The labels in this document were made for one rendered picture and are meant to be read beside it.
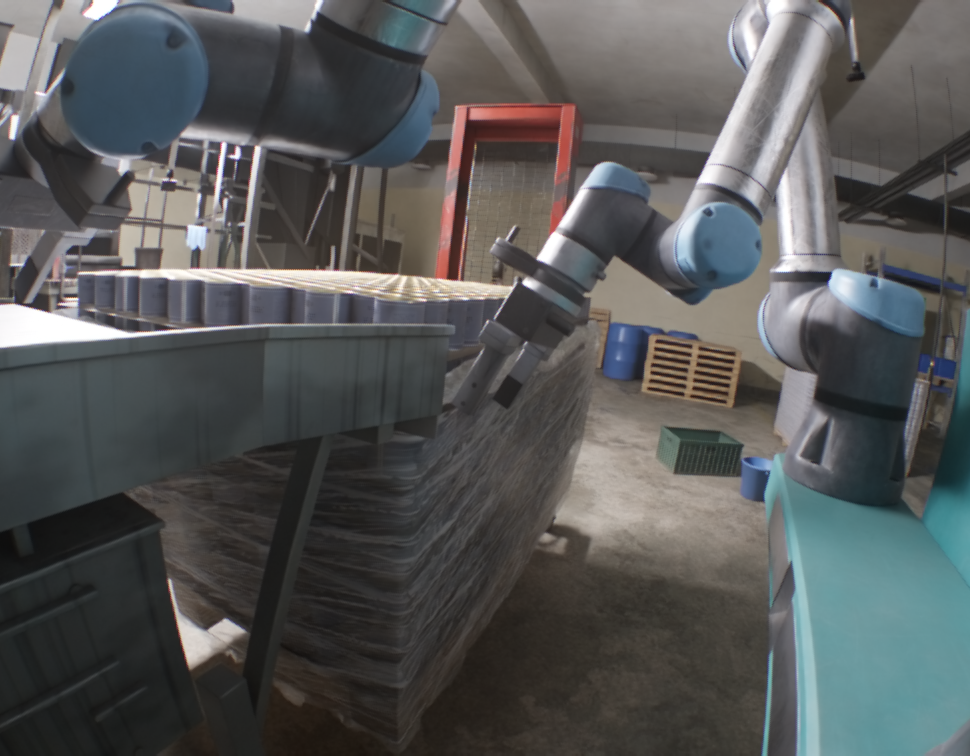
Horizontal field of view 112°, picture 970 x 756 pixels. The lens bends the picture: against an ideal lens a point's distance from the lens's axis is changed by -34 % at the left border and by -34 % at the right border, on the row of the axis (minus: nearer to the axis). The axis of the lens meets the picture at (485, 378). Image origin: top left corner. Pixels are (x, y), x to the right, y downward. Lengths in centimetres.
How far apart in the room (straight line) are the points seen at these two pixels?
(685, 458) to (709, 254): 357
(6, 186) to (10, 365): 17
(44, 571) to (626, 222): 60
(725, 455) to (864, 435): 361
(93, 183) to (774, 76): 58
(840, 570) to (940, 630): 9
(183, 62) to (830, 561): 48
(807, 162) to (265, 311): 77
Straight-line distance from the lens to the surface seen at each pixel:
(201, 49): 27
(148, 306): 105
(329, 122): 29
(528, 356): 66
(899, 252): 1074
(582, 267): 56
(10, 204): 42
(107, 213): 38
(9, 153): 42
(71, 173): 37
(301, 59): 29
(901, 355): 55
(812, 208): 67
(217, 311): 86
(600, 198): 57
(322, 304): 68
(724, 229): 45
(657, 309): 953
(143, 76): 25
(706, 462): 407
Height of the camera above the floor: 120
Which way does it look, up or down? 10 degrees down
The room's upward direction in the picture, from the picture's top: 7 degrees clockwise
